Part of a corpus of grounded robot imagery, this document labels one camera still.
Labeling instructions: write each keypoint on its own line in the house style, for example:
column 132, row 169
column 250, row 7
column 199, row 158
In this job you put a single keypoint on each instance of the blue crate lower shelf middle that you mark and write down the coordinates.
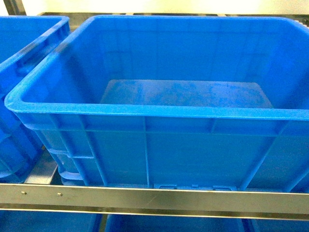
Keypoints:
column 135, row 223

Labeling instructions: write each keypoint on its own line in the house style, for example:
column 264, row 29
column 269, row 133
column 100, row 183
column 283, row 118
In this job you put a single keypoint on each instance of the blue crate shelf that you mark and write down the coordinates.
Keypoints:
column 32, row 221
column 269, row 225
column 135, row 223

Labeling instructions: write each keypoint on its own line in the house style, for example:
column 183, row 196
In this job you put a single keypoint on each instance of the blue crate lower shelf right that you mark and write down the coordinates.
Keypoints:
column 269, row 225

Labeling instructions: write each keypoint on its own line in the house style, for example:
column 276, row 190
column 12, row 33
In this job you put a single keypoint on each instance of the blue crate lower shelf left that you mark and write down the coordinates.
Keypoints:
column 32, row 221

